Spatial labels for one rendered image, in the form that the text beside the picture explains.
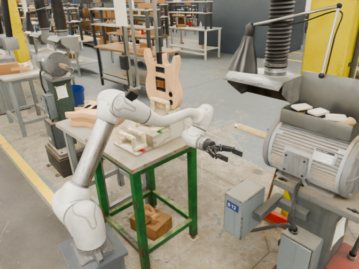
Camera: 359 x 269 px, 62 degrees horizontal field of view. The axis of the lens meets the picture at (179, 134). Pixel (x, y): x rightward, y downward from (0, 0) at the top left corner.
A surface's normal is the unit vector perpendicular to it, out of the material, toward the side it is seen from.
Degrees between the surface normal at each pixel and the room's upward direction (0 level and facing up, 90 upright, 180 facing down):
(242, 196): 0
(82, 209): 6
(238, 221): 90
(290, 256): 90
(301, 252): 90
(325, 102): 90
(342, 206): 0
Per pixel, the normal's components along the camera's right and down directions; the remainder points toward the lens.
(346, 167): -0.70, -0.01
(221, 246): -0.04, -0.90
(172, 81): -0.70, 0.33
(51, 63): 0.54, 0.30
